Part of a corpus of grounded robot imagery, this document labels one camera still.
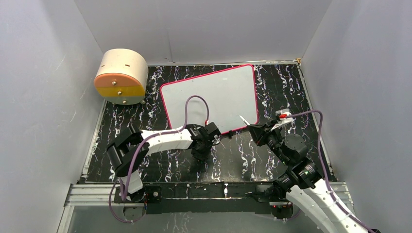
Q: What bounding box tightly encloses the green capped whiteboard marker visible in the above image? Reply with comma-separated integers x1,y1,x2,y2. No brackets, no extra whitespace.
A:
239,116,250,126

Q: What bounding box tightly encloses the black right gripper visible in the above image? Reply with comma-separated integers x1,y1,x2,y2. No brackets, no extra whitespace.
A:
246,119,290,166

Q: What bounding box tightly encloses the purple cable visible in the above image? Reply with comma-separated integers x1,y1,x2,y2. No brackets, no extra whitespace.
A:
108,95,210,224
283,110,377,233

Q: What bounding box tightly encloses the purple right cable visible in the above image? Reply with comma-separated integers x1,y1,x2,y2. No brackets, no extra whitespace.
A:
283,110,377,233

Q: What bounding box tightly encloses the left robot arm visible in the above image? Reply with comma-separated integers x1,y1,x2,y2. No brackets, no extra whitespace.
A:
106,122,222,202

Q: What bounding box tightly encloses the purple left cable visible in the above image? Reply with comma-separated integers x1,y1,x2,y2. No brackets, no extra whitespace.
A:
108,95,210,224

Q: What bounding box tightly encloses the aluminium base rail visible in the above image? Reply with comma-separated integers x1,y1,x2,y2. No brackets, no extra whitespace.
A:
59,182,361,233

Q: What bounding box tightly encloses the green marker cap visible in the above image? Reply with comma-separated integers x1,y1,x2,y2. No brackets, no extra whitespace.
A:
212,136,222,146

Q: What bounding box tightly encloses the beige cylindrical drawer box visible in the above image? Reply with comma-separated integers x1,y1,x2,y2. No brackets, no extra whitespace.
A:
94,49,149,105

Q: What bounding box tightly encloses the pink framed whiteboard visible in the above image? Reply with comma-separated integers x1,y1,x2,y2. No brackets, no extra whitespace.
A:
160,65,259,134

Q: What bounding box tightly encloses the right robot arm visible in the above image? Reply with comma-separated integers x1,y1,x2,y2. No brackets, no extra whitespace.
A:
246,119,378,233

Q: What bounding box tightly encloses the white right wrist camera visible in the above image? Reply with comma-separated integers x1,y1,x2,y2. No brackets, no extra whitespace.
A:
271,108,294,131

